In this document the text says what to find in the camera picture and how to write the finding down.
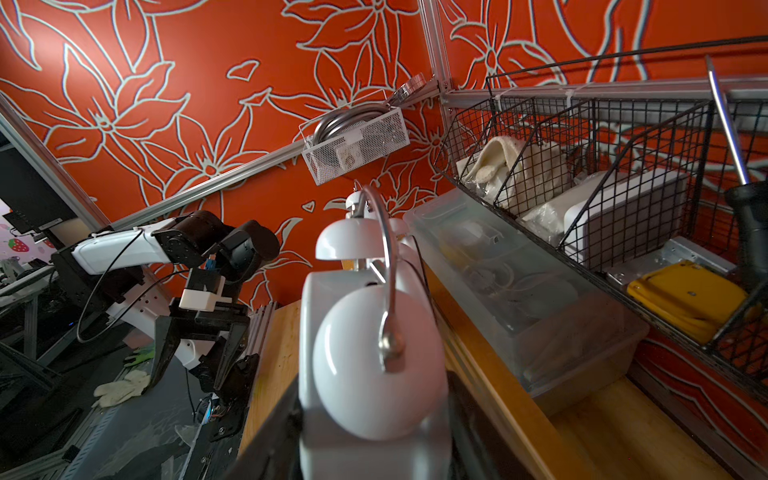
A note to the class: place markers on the white box in basket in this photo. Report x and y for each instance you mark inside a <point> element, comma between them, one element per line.
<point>625,219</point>

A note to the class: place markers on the wooden two-tier shelf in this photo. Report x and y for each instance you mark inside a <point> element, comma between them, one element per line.
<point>519,420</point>

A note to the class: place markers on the black handled screwdriver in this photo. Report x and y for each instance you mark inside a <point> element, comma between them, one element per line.
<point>748,199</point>

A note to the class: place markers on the white cloth in basket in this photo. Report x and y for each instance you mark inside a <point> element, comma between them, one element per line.
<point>515,176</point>

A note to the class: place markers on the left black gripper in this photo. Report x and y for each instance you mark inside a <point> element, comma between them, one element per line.
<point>200,325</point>

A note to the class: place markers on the white twin-bell clock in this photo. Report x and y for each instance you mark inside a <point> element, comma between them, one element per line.
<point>373,384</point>
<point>365,239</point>

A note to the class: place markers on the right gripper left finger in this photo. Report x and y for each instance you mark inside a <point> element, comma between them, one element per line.
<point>274,452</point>

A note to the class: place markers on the black wire wall basket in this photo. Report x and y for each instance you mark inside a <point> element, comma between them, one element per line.
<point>617,131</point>

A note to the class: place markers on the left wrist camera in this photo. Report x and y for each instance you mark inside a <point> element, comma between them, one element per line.
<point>203,291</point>

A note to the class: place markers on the white mesh wall basket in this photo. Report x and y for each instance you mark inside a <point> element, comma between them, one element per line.
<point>353,138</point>

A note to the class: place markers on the yellow box in basket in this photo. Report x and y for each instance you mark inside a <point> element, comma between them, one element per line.
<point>689,297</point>

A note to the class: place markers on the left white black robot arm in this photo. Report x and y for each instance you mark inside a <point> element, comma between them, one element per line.
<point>177,281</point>

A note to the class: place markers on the clear plastic storage bin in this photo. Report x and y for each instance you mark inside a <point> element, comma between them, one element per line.
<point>559,335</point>

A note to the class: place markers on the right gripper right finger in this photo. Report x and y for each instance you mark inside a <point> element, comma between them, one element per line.
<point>478,449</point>

